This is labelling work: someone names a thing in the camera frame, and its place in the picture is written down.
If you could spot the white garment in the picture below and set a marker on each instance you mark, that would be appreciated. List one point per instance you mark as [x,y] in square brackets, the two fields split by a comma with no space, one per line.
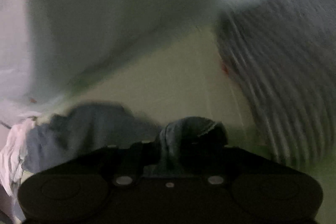
[13,155]

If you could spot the light blue printed blanket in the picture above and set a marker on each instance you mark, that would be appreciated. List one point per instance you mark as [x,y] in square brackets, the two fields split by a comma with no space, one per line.
[105,16]

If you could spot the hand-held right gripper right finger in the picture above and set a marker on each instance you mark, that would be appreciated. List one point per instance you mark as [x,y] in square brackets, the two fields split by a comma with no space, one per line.
[207,159]

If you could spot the blue denim jeans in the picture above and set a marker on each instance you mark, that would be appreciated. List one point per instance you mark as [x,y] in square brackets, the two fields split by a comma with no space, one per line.
[183,132]

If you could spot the grey striped cloth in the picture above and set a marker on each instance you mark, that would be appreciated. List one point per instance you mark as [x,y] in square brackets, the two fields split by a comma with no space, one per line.
[283,69]

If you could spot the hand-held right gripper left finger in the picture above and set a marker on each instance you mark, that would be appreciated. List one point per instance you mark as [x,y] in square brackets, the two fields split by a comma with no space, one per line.
[131,154]

